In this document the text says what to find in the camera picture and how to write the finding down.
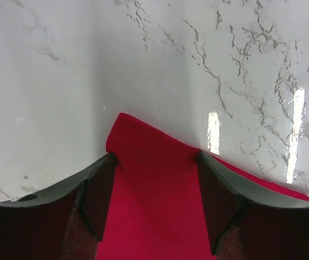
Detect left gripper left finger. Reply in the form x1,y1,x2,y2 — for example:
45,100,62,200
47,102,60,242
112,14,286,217
0,153,117,259

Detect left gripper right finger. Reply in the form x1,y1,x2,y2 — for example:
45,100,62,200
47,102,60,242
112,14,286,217
196,151,309,259

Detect crimson red t shirt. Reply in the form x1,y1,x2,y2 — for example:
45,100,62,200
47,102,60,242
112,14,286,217
96,112,309,260

